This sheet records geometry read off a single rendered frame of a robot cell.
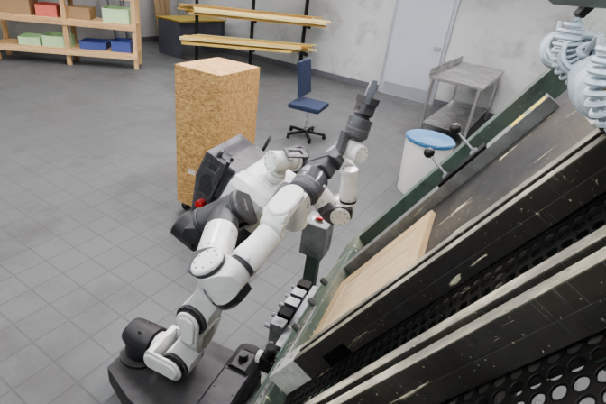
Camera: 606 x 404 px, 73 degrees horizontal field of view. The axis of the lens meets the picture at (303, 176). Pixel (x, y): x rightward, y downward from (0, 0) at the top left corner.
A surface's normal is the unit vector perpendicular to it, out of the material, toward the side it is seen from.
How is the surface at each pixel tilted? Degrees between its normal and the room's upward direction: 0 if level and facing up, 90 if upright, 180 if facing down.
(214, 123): 90
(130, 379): 0
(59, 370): 0
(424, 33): 90
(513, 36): 90
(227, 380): 0
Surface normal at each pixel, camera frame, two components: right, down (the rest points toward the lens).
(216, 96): -0.47, 0.34
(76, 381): 0.12, -0.89
